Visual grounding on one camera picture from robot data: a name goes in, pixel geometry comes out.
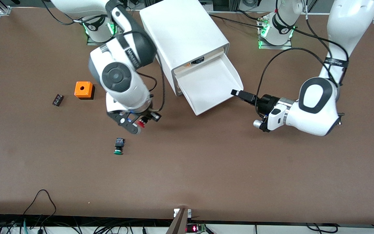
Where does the green mushroom push button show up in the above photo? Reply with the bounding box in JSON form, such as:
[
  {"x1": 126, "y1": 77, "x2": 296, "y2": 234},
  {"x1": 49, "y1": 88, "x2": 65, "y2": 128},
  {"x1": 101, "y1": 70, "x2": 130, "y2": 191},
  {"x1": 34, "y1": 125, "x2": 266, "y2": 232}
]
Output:
[{"x1": 114, "y1": 138, "x2": 125, "y2": 155}]

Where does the orange push button box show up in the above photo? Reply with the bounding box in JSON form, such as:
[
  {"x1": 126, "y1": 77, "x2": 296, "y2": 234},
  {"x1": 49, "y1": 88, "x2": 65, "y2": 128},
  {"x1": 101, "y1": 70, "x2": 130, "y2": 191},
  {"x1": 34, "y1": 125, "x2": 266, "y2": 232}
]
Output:
[{"x1": 74, "y1": 81, "x2": 95, "y2": 100}]

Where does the small red display device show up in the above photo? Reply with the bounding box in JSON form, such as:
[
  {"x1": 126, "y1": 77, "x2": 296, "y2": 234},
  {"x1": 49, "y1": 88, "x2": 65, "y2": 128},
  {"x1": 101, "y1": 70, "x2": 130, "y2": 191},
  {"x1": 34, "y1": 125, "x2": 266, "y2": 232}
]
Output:
[{"x1": 186, "y1": 223, "x2": 207, "y2": 234}]

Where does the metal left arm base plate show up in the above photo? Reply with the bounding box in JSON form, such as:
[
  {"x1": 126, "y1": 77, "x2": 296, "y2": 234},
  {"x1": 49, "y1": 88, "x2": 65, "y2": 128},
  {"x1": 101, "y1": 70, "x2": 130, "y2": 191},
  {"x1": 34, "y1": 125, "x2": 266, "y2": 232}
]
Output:
[{"x1": 257, "y1": 13, "x2": 293, "y2": 50}]

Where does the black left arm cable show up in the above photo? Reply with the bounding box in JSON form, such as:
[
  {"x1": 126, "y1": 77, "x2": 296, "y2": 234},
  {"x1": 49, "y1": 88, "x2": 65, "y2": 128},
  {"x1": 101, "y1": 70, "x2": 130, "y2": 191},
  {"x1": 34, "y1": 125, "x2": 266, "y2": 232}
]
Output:
[{"x1": 255, "y1": 10, "x2": 350, "y2": 115}]

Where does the black cable to arm base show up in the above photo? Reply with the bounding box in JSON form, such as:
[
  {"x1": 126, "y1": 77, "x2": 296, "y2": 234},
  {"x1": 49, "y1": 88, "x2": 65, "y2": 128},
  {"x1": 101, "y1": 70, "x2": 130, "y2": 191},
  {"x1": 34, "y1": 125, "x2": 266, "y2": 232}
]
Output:
[{"x1": 208, "y1": 9, "x2": 269, "y2": 30}]

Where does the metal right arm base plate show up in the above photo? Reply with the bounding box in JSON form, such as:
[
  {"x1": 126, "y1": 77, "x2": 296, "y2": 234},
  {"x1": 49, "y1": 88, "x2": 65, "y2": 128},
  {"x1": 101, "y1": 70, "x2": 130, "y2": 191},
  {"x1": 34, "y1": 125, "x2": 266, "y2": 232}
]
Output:
[{"x1": 86, "y1": 19, "x2": 124, "y2": 46}]

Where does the grey metal camera post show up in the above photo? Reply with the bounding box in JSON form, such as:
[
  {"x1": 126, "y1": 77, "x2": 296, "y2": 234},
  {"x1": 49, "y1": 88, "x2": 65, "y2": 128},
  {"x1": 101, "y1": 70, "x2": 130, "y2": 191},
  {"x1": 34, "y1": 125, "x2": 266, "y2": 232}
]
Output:
[{"x1": 166, "y1": 208, "x2": 192, "y2": 234}]

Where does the black looped table cable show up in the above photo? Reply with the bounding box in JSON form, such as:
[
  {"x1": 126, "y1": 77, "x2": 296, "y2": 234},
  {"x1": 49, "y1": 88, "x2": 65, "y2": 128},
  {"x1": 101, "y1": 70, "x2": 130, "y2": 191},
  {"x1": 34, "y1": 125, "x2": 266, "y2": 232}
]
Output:
[{"x1": 22, "y1": 189, "x2": 57, "y2": 217}]

